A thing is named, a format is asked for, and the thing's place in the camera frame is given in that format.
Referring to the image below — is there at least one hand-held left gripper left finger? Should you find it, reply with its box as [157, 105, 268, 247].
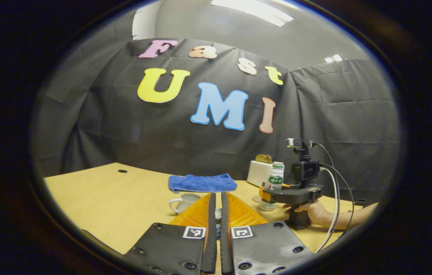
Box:
[123, 192, 217, 275]

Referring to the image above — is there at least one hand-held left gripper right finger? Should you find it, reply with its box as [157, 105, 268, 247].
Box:
[220, 191, 314, 275]

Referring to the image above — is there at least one white water bottle green label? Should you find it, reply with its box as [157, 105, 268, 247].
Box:
[259, 162, 285, 212]

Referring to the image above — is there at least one white ceramic teacup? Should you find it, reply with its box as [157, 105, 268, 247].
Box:
[169, 193, 202, 215]

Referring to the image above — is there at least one white toaster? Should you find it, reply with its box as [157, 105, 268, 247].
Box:
[247, 160, 274, 188]

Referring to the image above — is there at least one blue towel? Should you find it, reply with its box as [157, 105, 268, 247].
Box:
[168, 173, 238, 193]

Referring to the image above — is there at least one white cable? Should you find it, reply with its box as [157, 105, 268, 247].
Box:
[314, 167, 339, 253]

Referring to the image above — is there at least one black cable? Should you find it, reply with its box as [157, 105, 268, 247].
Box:
[319, 163, 355, 233]
[311, 142, 342, 230]

